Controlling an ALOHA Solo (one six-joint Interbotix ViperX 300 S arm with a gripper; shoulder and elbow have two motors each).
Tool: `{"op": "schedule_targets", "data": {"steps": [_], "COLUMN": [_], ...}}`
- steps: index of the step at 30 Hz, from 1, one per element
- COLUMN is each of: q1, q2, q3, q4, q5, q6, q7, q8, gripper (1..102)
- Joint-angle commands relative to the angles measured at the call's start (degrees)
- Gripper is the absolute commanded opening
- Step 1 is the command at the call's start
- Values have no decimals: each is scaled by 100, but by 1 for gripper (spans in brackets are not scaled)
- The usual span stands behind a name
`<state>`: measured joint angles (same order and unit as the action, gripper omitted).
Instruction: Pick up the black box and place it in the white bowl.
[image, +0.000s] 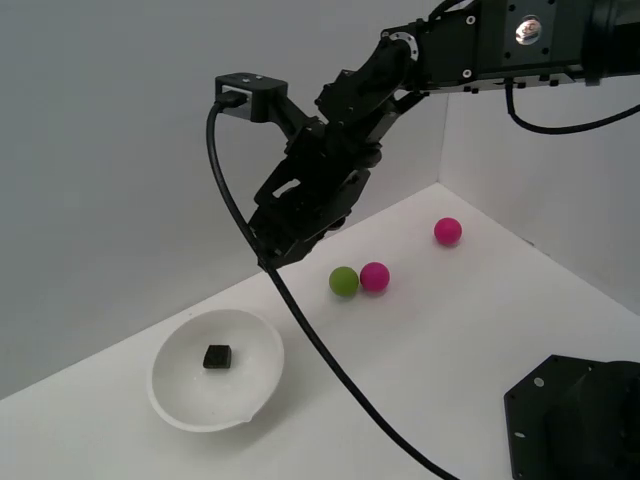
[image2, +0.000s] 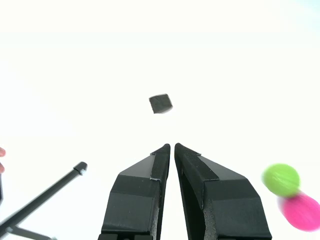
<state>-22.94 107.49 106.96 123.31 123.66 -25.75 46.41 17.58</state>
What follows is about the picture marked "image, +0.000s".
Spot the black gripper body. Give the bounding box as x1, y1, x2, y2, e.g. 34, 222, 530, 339
252, 115, 385, 241

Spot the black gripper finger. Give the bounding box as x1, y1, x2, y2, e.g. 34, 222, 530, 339
247, 207, 301, 272
294, 212, 349, 264

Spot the small black box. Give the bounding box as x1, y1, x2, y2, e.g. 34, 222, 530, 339
201, 343, 236, 372

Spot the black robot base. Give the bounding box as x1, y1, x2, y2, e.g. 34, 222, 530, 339
502, 354, 640, 480

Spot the white bowl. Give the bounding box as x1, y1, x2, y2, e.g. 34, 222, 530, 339
147, 308, 286, 434

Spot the green ball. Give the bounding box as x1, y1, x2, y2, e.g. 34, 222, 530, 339
328, 265, 360, 300

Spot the pink ball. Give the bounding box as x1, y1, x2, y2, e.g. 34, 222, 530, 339
432, 216, 464, 248
359, 261, 392, 295

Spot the thick black camera cable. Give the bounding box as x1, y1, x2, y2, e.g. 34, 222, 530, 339
205, 93, 462, 480

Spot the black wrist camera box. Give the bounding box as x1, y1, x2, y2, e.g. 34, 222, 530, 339
214, 72, 289, 124

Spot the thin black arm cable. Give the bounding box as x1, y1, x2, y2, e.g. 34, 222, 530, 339
503, 82, 640, 135

